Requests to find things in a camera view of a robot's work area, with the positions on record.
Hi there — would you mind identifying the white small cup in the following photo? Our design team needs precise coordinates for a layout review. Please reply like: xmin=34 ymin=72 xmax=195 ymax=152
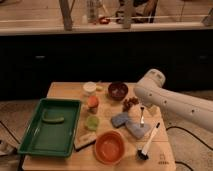
xmin=83 ymin=82 xmax=96 ymax=96

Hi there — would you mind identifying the small yellow item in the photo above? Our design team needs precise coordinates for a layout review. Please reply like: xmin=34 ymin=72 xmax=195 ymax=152
xmin=96 ymin=85 xmax=103 ymax=91

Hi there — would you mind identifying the green plastic tray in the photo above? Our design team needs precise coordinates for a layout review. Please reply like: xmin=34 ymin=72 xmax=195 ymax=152
xmin=18 ymin=98 xmax=81 ymax=158

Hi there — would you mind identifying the dark purple bowl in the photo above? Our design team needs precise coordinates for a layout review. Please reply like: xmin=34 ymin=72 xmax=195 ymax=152
xmin=108 ymin=82 xmax=128 ymax=101

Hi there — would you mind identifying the orange bowl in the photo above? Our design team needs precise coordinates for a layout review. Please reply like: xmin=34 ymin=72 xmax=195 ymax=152
xmin=94 ymin=131 xmax=125 ymax=165

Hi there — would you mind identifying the blue sponge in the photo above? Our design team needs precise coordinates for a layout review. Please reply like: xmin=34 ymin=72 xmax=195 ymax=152
xmin=111 ymin=112 xmax=129 ymax=128
xmin=125 ymin=121 xmax=151 ymax=139

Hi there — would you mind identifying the green cup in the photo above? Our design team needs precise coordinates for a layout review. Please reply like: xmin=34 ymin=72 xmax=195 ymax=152
xmin=85 ymin=116 xmax=99 ymax=131

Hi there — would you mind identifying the metal fork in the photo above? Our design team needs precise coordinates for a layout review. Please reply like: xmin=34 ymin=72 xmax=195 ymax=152
xmin=140 ymin=107 xmax=145 ymax=127

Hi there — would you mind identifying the wooden block eraser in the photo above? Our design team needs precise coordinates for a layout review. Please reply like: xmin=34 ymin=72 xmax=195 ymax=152
xmin=74 ymin=132 xmax=97 ymax=152

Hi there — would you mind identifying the blue sponge right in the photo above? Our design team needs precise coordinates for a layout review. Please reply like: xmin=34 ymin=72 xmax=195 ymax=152
xmin=125 ymin=121 xmax=151 ymax=139

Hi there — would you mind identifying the orange cup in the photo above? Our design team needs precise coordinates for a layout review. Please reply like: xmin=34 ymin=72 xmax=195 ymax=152
xmin=87 ymin=96 xmax=99 ymax=114

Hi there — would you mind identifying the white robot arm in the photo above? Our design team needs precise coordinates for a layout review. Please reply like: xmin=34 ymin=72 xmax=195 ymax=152
xmin=134 ymin=69 xmax=213 ymax=132

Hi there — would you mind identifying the blue sponge left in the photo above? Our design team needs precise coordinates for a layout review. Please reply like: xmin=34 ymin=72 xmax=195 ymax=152
xmin=111 ymin=112 xmax=129 ymax=128

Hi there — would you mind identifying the red object on shelf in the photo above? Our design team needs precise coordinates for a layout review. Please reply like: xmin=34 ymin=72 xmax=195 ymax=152
xmin=99 ymin=17 xmax=110 ymax=24

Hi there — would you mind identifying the bunch of dark grapes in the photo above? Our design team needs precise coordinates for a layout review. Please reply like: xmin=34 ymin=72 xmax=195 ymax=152
xmin=123 ymin=97 xmax=139 ymax=112

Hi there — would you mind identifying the black cable on floor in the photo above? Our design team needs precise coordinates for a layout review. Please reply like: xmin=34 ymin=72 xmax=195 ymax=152
xmin=165 ymin=125 xmax=213 ymax=152

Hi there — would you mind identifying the green cucumber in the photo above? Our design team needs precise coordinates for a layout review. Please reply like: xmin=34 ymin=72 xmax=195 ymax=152
xmin=42 ymin=117 xmax=65 ymax=124

